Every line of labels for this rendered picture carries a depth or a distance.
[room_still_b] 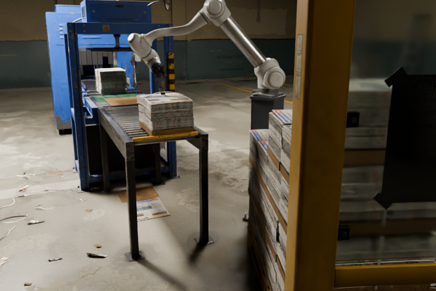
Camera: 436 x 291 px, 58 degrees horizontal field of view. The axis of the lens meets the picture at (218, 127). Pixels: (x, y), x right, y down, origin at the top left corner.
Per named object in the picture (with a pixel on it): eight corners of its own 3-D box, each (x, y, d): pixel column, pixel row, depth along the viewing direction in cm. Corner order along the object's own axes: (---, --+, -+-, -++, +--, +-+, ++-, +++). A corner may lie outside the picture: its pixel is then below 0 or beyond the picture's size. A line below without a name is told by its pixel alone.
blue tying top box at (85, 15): (152, 23, 376) (151, 1, 372) (86, 22, 353) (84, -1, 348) (141, 24, 416) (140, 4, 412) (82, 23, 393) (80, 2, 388)
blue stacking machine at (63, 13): (145, 128, 622) (139, -10, 575) (57, 136, 571) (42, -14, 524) (126, 111, 756) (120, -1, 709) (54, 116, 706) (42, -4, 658)
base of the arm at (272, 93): (257, 92, 309) (257, 85, 308) (283, 94, 298) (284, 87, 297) (246, 95, 295) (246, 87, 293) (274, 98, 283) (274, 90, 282)
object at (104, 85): (127, 93, 442) (126, 70, 436) (100, 94, 430) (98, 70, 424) (121, 89, 476) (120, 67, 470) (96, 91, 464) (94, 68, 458)
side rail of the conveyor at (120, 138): (134, 160, 245) (133, 141, 243) (126, 161, 243) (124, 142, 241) (103, 118, 365) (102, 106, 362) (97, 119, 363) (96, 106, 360)
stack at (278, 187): (299, 239, 284) (305, 128, 265) (374, 374, 171) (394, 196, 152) (246, 241, 281) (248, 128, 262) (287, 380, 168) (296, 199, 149)
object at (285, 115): (341, 111, 204) (341, 108, 204) (365, 122, 176) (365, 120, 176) (271, 111, 201) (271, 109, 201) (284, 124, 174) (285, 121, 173)
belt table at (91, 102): (161, 112, 386) (160, 102, 384) (92, 117, 360) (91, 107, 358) (144, 101, 448) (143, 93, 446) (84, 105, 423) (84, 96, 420)
